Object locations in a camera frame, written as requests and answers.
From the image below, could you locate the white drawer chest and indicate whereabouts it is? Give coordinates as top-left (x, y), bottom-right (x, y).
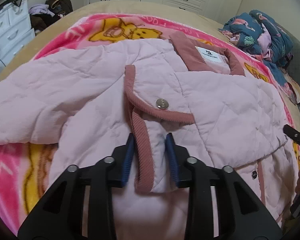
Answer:
top-left (0, 0), bottom-right (35, 67)

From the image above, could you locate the purple clothes pile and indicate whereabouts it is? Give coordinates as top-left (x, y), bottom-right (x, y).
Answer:
top-left (29, 4), bottom-right (55, 17)

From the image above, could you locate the pink quilted jacket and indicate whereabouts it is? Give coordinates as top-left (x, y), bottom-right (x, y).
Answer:
top-left (0, 32), bottom-right (298, 239)

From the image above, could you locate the blue floral quilt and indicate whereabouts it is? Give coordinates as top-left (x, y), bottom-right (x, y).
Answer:
top-left (218, 10), bottom-right (300, 104)

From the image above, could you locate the dark bag pile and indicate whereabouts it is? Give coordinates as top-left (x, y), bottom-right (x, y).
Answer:
top-left (30, 0), bottom-right (73, 31)

